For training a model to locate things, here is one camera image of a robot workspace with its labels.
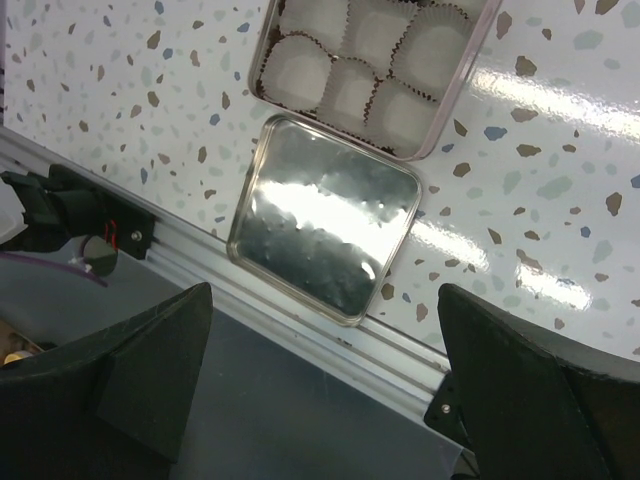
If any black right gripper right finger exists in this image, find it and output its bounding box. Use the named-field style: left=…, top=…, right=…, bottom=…
left=435, top=284, right=639, bottom=479

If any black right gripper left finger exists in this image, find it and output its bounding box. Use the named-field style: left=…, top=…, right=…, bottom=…
left=1, top=283, right=213, bottom=479

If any silver tin lid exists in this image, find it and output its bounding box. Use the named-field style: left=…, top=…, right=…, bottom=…
left=227, top=115, right=423, bottom=327

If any white paper cup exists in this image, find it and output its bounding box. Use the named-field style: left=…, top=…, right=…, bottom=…
left=365, top=80, right=439, bottom=158
left=391, top=4, right=475, bottom=98
left=340, top=0, right=419, bottom=75
left=279, top=0, right=348, bottom=52
left=261, top=34, right=333, bottom=112
left=317, top=59, right=376, bottom=134

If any square cookie tin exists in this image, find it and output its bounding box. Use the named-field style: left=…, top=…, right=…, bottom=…
left=249, top=1, right=500, bottom=162

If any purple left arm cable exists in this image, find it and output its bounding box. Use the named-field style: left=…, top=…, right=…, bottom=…
left=0, top=252, right=109, bottom=289

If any aluminium rail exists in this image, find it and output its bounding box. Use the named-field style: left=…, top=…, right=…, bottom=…
left=1, top=128, right=450, bottom=425

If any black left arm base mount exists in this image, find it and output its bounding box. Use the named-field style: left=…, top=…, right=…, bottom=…
left=1, top=164, right=155, bottom=260

